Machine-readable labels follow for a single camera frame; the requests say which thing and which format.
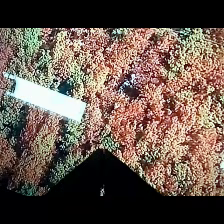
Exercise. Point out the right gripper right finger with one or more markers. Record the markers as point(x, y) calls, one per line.
point(123, 181)

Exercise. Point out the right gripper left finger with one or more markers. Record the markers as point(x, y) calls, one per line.
point(85, 180)

